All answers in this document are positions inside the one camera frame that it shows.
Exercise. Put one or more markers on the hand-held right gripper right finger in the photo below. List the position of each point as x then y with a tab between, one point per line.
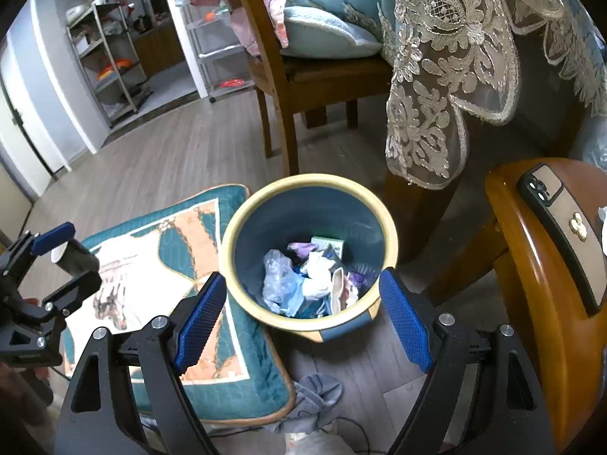
408	327

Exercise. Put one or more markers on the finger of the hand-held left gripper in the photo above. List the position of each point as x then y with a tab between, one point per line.
52	239
80	286

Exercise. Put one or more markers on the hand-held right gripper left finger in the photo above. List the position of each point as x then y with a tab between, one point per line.
199	327

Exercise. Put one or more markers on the black mug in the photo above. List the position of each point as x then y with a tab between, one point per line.
78	258

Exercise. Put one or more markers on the clear plastic wrapper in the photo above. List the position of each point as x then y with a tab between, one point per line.
280	284

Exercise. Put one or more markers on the white tissue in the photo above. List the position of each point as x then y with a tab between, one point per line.
317	268

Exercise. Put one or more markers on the green and white medicine box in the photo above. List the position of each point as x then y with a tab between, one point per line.
332	246

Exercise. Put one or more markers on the blue bin with cream rim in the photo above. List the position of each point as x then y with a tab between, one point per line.
265	227

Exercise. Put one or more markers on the pink snack packet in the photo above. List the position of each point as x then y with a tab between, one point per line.
303	248

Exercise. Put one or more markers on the teal printed cushion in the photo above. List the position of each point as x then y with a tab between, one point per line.
237	365

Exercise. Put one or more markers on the grey cloth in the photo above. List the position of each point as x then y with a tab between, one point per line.
317	398

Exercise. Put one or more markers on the white door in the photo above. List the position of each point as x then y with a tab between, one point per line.
23	128

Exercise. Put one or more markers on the amber wooden chair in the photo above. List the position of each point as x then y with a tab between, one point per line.
536	317

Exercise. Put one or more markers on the white cloth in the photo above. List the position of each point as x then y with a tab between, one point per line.
317	443

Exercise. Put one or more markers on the metal shelving rack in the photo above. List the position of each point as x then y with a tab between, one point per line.
114	80

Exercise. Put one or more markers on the black and beige phone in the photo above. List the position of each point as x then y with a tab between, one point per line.
564	241

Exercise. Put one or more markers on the wooden kitchen cabinet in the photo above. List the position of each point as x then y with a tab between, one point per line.
156	52

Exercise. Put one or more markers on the white shelf cart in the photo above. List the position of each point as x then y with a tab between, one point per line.
218	52

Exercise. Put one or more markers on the clear plastic bag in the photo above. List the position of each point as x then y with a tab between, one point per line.
597	151

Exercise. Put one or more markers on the teal lace-trimmed tablecloth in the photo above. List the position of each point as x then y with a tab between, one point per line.
450	57

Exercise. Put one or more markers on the light blue pillow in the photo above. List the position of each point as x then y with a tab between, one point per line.
327	35

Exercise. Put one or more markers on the pink patterned cloth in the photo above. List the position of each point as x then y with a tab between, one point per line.
268	0

